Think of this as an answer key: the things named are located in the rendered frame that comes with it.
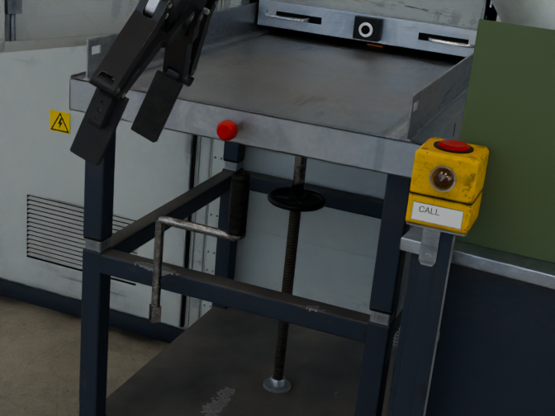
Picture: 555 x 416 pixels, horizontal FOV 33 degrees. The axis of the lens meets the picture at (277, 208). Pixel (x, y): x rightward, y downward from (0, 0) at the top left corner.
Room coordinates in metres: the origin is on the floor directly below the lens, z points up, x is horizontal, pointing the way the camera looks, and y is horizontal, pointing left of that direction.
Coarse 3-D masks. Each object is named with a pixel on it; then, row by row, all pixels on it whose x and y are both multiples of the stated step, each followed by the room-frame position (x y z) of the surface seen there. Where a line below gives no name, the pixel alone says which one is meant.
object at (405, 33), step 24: (264, 0) 2.21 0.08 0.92; (264, 24) 2.21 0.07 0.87; (288, 24) 2.19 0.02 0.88; (312, 24) 2.17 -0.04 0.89; (336, 24) 2.15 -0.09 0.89; (384, 24) 2.11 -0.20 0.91; (408, 24) 2.10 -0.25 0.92; (432, 24) 2.08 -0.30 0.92; (432, 48) 2.07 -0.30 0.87; (456, 48) 2.06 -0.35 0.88
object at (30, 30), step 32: (0, 0) 1.74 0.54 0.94; (32, 0) 1.83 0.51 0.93; (64, 0) 1.88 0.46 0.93; (96, 0) 1.94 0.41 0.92; (128, 0) 2.01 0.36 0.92; (224, 0) 2.20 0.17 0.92; (0, 32) 1.74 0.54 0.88; (32, 32) 1.83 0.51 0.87; (64, 32) 1.88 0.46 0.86; (96, 32) 1.95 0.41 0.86
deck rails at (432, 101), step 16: (224, 16) 2.05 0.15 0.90; (240, 16) 2.14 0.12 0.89; (208, 32) 1.99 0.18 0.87; (224, 32) 2.06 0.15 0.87; (240, 32) 2.15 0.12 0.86; (208, 48) 1.94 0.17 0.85; (96, 64) 1.58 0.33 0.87; (160, 64) 1.73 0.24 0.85; (464, 64) 1.73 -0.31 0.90; (448, 80) 1.61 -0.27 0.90; (464, 80) 1.75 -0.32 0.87; (416, 96) 1.38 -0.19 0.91; (432, 96) 1.49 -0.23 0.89; (448, 96) 1.63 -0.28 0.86; (416, 112) 1.40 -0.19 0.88; (432, 112) 1.51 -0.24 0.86; (400, 128) 1.42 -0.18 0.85; (416, 128) 1.41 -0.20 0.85
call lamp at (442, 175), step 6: (438, 168) 1.11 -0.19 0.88; (444, 168) 1.11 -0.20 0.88; (450, 168) 1.11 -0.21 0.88; (432, 174) 1.11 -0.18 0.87; (438, 174) 1.10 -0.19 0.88; (444, 174) 1.10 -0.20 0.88; (450, 174) 1.10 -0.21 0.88; (432, 180) 1.11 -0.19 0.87; (438, 180) 1.10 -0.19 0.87; (444, 180) 1.10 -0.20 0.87; (450, 180) 1.10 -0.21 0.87; (456, 180) 1.10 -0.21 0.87; (432, 186) 1.11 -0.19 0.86; (438, 186) 1.10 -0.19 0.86; (444, 186) 1.10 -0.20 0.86; (450, 186) 1.10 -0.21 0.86
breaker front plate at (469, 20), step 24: (288, 0) 2.21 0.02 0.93; (312, 0) 2.19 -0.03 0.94; (336, 0) 2.17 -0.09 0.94; (360, 0) 2.15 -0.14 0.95; (384, 0) 2.13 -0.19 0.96; (408, 0) 2.11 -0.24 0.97; (432, 0) 2.09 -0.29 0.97; (456, 0) 2.07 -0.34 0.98; (480, 0) 2.06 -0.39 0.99; (456, 24) 2.07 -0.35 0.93
